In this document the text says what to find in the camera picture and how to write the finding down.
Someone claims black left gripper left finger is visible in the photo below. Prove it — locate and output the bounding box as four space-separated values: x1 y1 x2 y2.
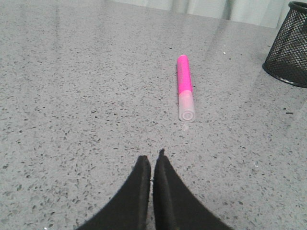
78 155 151 230

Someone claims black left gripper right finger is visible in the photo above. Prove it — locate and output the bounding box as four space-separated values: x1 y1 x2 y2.
153 149 231 230

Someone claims pink highlighter pen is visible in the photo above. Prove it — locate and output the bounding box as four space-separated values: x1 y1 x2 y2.
177 55 195 122

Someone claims black mesh pen bin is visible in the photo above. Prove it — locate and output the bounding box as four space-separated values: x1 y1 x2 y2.
262 1 307 88

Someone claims grey curtain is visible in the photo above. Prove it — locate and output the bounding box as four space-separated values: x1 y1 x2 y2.
105 0 307 29

